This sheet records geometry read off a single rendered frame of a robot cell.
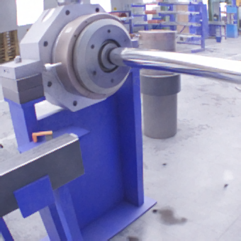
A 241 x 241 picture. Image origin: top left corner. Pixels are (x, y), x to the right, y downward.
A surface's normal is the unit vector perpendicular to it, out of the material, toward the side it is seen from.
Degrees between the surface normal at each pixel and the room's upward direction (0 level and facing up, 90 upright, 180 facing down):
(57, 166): 90
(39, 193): 90
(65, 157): 90
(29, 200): 90
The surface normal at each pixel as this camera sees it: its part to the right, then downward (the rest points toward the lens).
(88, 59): 0.74, 0.21
